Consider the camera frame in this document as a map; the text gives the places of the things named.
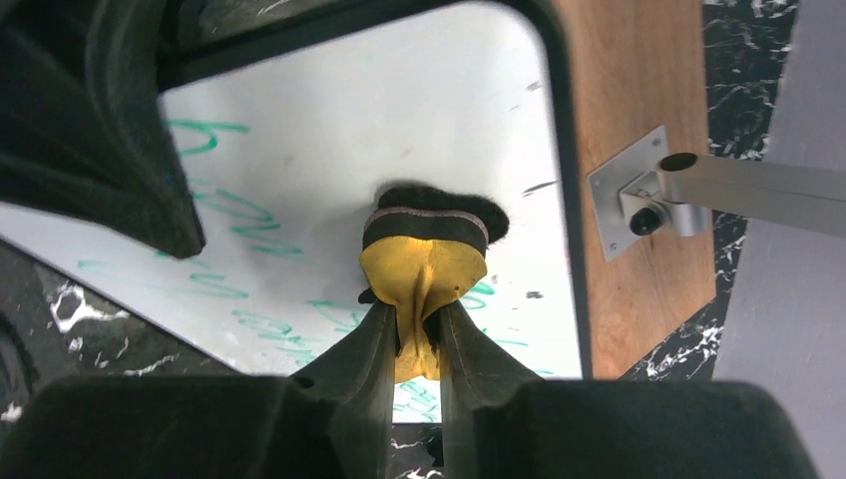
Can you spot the yellow black whiteboard eraser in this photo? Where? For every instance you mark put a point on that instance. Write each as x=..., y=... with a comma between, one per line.
x=422, y=249

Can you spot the silver metal bracket mount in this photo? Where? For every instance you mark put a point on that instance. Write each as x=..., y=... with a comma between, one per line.
x=645, y=188

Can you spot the small whiteboard black frame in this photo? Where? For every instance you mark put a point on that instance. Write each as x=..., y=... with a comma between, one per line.
x=289, y=129

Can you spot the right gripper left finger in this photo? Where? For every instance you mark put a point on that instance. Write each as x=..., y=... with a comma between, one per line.
x=352, y=385

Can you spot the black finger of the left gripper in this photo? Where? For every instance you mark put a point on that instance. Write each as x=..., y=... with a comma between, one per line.
x=82, y=133

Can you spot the wooden board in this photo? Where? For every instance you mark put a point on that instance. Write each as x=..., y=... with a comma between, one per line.
x=639, y=90

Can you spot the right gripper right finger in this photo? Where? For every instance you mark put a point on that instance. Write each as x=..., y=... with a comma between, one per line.
x=478, y=379

